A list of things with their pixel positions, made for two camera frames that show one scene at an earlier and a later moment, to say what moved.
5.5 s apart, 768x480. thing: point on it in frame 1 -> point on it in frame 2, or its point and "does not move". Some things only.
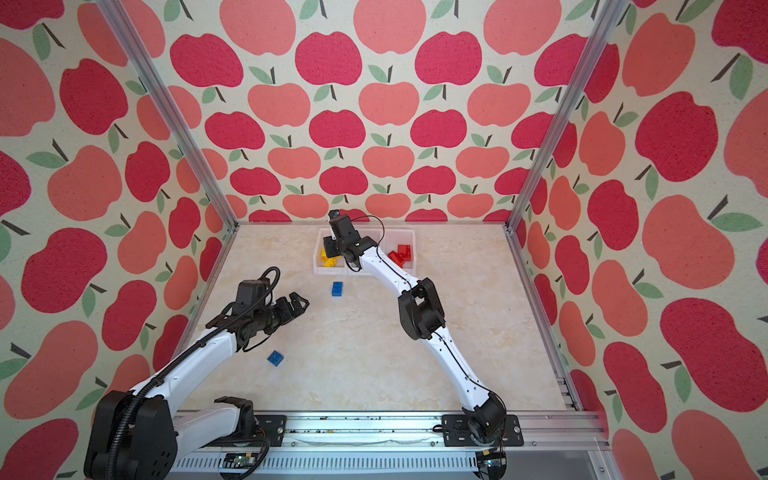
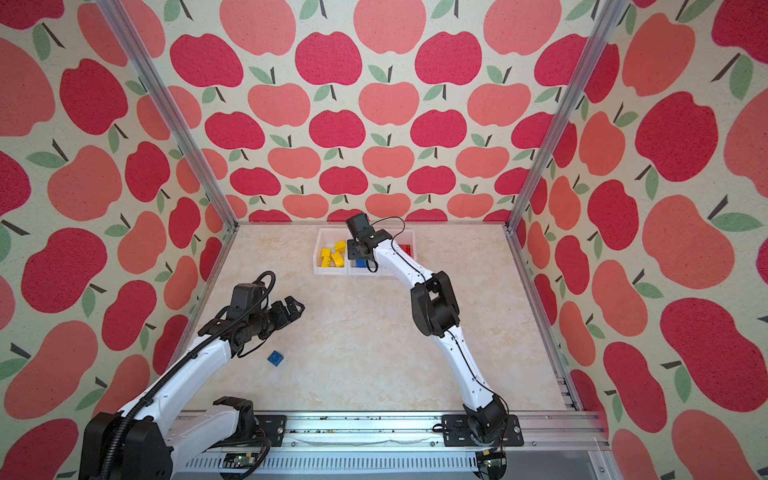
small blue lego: [275, 358] does not move
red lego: [405, 251] does not move
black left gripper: [287, 313] does not move
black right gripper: [326, 246] -> [350, 251]
